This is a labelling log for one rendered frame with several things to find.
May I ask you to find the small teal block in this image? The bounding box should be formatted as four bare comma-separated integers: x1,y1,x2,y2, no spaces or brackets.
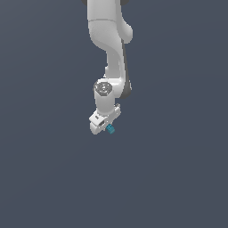
106,123,116,134

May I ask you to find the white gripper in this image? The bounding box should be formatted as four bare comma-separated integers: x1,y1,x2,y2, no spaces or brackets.
88,102,122,135

